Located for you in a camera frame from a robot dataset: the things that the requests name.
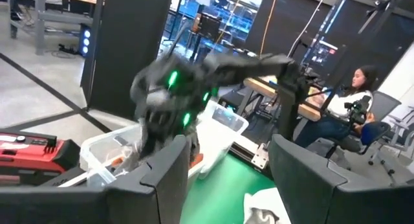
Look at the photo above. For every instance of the black metal table frame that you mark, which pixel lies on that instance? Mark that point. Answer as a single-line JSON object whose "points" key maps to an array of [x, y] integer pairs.
{"points": [[260, 156]]}

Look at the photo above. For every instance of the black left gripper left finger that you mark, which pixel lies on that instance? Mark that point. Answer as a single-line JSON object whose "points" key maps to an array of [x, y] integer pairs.
{"points": [[161, 191]]}

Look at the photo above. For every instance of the black handheld camera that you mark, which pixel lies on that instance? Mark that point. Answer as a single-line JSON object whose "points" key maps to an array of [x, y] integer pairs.
{"points": [[357, 109]]}

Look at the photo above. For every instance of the clear plastic bin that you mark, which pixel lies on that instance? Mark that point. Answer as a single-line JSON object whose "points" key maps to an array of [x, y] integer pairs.
{"points": [[93, 152], [220, 143]]}

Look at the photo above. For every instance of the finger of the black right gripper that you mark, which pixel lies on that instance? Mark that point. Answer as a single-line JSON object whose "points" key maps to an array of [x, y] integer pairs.
{"points": [[193, 144], [150, 146]]}

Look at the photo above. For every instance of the black standing divider panel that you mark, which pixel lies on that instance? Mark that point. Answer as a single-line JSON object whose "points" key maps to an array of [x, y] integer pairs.
{"points": [[129, 39]]}

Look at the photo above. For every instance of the black background monitor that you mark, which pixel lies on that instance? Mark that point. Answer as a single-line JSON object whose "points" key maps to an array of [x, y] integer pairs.
{"points": [[208, 26]]}

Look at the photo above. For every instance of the black wall panel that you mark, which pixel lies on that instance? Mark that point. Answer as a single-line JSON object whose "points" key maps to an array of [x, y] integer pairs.
{"points": [[291, 17]]}

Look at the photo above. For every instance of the grey office chair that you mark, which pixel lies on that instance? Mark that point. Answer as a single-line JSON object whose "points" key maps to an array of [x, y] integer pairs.
{"points": [[385, 104]]}

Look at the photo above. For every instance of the rust orange towel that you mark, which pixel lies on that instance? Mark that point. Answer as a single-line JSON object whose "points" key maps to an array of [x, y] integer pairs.
{"points": [[196, 160]]}

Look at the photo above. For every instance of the green table mat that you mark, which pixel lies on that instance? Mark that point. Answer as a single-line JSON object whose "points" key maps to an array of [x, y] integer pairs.
{"points": [[220, 191]]}

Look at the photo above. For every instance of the black computer with blue lights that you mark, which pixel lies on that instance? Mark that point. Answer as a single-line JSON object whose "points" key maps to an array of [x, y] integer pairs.
{"points": [[85, 39]]}

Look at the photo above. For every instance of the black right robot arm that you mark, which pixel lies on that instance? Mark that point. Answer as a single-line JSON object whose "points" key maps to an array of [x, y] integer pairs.
{"points": [[258, 67]]}

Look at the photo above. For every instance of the seated person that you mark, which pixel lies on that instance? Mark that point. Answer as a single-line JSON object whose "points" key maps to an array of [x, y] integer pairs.
{"points": [[343, 104]]}

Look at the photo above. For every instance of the plain white towel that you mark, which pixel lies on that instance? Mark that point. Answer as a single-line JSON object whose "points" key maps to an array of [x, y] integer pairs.
{"points": [[268, 198]]}

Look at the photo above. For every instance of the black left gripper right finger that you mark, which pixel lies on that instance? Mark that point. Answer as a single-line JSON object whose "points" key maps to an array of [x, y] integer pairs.
{"points": [[300, 185]]}

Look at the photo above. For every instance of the wooden desk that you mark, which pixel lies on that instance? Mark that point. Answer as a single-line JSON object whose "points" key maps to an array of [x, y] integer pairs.
{"points": [[258, 88]]}

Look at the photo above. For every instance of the grey metal workbench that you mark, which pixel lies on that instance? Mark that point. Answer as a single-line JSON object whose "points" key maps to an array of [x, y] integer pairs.
{"points": [[40, 20]]}

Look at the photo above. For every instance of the red and black toolbox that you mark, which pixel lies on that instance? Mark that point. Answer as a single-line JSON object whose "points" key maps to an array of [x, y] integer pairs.
{"points": [[26, 159]]}

